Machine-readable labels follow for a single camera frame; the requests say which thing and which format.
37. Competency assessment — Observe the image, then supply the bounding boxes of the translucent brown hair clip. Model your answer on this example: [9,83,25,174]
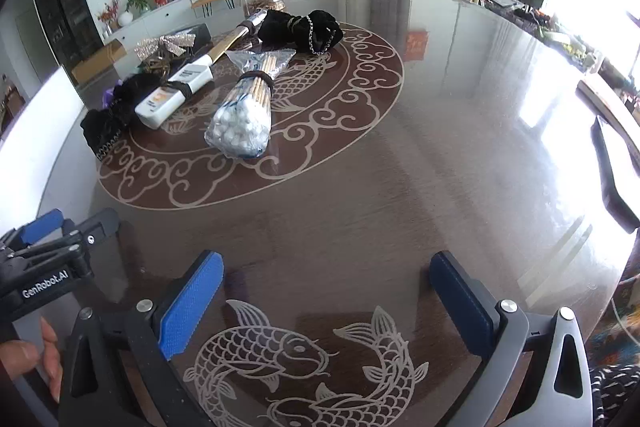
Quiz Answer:
[137,56,173,75]

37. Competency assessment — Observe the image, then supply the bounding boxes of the white remote with black band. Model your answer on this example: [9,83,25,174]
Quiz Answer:
[135,63,213,130]

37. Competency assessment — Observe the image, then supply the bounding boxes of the white sideboard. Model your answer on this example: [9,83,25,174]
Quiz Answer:
[102,0,241,42]

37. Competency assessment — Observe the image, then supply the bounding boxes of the silver rhinestone bow clip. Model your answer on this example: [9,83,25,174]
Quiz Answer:
[134,33,197,58]

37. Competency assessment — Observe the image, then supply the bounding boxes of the vase with red flowers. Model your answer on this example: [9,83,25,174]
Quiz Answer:
[97,0,122,32]

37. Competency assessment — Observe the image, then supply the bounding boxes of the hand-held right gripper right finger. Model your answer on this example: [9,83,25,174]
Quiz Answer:
[430,251,593,427]

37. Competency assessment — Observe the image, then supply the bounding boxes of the black patterned pants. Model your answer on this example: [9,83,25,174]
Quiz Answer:
[587,362,640,427]

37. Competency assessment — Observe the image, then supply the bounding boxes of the pile of assorted clutter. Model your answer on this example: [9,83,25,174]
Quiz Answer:
[480,0,640,108]

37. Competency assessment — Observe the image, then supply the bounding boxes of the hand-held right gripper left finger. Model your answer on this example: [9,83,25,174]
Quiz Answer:
[59,250,226,427]

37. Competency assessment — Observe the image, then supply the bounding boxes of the gold tube with clear cap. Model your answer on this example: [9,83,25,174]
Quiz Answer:
[207,9,271,64]

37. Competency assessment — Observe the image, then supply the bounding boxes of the black velvet scrunchie with chain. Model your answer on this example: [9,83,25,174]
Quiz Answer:
[257,9,345,55]

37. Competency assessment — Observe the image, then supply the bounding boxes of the purple hair tie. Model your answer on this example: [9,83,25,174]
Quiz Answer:
[100,82,123,110]

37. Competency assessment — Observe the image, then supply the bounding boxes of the black chair back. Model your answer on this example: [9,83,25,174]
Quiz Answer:
[590,114,640,233]

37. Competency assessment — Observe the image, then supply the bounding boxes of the bag of cotton swabs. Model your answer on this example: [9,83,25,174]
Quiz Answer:
[204,48,297,160]

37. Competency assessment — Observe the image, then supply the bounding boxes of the black box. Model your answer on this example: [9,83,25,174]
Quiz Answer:
[170,23,213,52]

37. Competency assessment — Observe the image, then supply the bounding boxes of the cardboard box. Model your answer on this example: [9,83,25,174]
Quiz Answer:
[70,41,128,82]

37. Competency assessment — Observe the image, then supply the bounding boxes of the person's left hand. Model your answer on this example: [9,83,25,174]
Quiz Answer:
[0,317,63,403]

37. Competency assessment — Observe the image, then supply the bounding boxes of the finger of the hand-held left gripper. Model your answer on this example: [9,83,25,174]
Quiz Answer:
[0,209,85,269]
[74,207,121,254]

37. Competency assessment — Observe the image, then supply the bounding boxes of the black display cabinet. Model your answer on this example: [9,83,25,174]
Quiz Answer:
[27,0,106,68]

